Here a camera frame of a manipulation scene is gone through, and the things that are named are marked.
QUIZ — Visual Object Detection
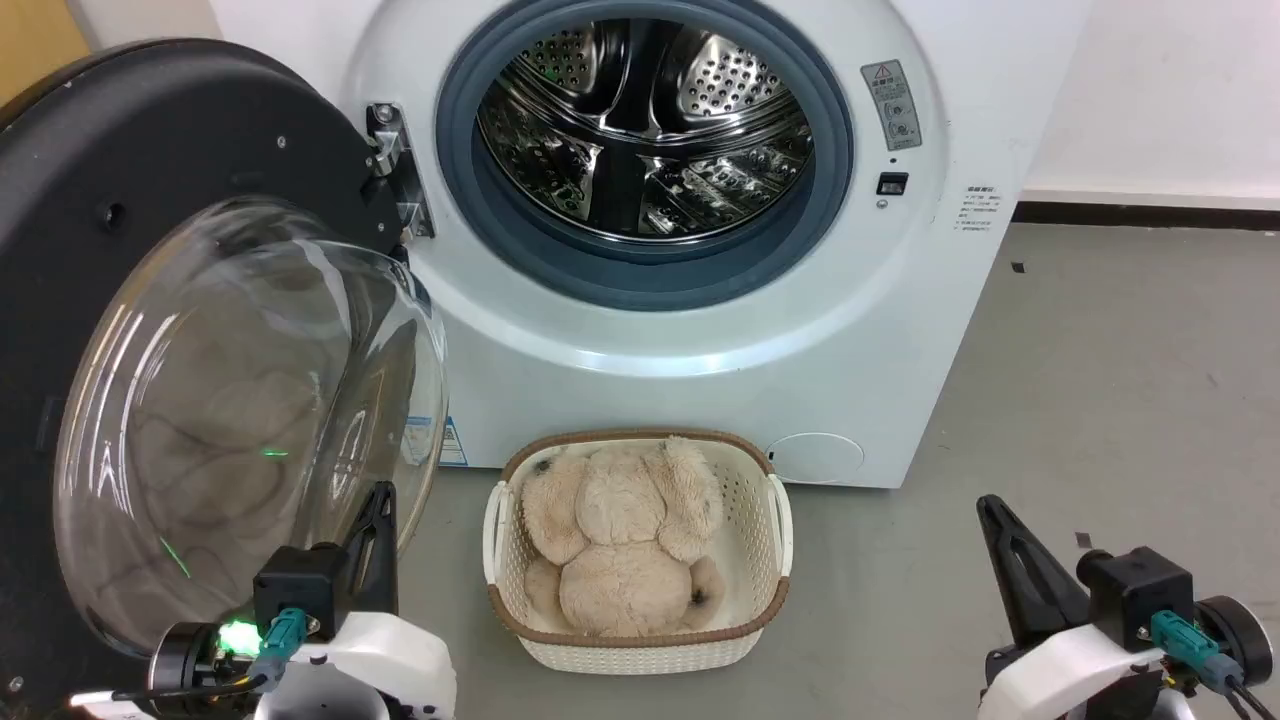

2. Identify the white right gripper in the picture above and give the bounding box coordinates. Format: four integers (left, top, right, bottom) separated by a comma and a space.
977, 494, 1166, 720

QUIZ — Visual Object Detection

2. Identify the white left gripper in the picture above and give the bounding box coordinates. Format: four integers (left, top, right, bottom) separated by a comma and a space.
255, 482, 458, 720

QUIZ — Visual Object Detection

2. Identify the white front-load washing machine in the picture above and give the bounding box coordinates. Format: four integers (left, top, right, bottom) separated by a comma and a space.
210, 0, 1096, 491

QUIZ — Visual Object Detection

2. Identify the metal door hinge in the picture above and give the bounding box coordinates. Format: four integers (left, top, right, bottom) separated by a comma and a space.
365, 102, 436, 241

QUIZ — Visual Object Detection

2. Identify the black round glass washer door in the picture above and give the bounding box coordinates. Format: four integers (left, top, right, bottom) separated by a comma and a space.
0, 38, 451, 720

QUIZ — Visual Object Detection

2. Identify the blue white energy sticker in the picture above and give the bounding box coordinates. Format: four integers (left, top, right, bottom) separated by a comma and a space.
400, 415, 469, 468

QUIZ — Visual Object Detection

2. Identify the beige plush toy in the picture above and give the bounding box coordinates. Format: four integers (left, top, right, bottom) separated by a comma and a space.
520, 436, 728, 638

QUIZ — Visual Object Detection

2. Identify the round white filter cover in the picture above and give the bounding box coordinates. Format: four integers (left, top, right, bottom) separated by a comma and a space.
768, 432, 866, 486

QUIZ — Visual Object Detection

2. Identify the white plastic laundry basket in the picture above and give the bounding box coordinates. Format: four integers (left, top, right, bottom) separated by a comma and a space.
483, 428, 794, 675

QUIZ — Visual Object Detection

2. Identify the stainless steel washer drum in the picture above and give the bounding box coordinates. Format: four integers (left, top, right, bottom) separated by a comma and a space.
477, 18, 813, 241

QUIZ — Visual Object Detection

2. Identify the grey warning label sticker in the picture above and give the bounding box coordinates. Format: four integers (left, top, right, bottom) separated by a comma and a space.
861, 60, 923, 152

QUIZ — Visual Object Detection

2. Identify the yellow wooden panel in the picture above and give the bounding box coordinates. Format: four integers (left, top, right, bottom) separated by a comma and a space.
0, 0, 91, 106

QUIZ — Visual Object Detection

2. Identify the right cable with teal plug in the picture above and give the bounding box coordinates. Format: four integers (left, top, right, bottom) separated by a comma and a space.
1150, 610, 1280, 720

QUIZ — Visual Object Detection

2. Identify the black wall baseboard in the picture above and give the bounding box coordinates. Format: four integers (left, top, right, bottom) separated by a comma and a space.
1012, 201, 1280, 233

